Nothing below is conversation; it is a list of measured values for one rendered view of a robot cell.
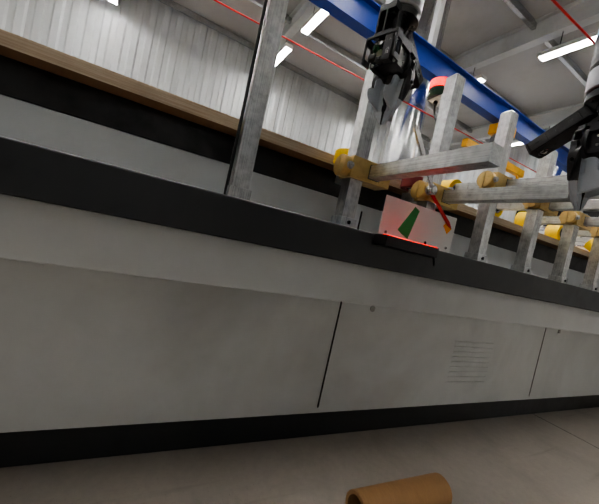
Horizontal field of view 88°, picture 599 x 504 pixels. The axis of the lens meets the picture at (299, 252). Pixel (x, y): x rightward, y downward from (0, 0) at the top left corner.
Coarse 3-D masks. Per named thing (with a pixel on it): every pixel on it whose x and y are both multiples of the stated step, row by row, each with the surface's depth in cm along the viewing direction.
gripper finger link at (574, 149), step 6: (576, 144) 55; (570, 150) 56; (576, 150) 55; (582, 150) 55; (570, 156) 56; (576, 156) 55; (582, 156) 55; (570, 162) 56; (576, 162) 55; (570, 168) 56; (576, 168) 56; (570, 174) 56; (576, 174) 56; (570, 180) 56
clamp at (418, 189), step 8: (416, 184) 82; (424, 184) 80; (416, 192) 82; (424, 192) 80; (440, 192) 82; (416, 200) 84; (424, 200) 82; (432, 200) 81; (440, 200) 82; (448, 208) 85; (456, 208) 85
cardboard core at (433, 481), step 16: (400, 480) 83; (416, 480) 83; (432, 480) 85; (352, 496) 78; (368, 496) 74; (384, 496) 76; (400, 496) 77; (416, 496) 79; (432, 496) 81; (448, 496) 84
